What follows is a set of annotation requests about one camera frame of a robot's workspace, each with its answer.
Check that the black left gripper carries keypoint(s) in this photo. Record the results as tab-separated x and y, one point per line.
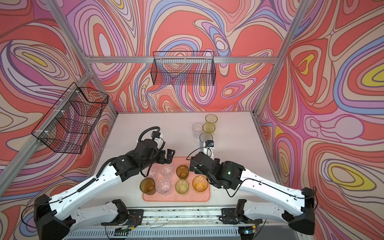
169	156

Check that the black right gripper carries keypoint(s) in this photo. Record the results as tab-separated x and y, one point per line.
191	167

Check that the small dark amber glass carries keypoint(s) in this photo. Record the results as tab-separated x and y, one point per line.
182	172

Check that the clear faceted glass tumbler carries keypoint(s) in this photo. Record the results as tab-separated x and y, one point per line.
153	173

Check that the pink plastic tray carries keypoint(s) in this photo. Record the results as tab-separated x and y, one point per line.
192	195

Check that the clear glass tumbler front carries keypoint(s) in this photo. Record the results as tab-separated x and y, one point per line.
163	185

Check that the green glass tumbler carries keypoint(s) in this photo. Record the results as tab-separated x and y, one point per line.
182	187

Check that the clear glass small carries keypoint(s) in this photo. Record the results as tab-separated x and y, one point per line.
197	129

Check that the blue textured tall glass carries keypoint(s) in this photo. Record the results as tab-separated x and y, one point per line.
206	140

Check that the dark olive dotted glass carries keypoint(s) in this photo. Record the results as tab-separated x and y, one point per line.
148	186

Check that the yellow tall glass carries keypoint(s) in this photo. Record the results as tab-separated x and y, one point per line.
209	128

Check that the yellow-green tall glass back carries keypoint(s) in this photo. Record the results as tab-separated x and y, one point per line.
212	119

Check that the amber glass tumbler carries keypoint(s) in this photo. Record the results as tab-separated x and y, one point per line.
200	183

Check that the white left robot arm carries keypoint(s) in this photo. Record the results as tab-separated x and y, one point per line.
57	216

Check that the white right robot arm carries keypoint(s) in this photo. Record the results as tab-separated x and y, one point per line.
291	206

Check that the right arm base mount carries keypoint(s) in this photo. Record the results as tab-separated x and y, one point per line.
234	216

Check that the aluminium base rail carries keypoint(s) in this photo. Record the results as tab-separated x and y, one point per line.
189	223

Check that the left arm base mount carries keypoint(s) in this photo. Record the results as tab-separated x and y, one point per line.
129	217

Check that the black wire basket back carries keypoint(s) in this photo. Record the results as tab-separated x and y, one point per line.
183	68

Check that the black wire basket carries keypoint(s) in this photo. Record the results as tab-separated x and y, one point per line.
183	68
73	121

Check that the black wire basket left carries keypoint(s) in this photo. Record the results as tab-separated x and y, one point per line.
73	121

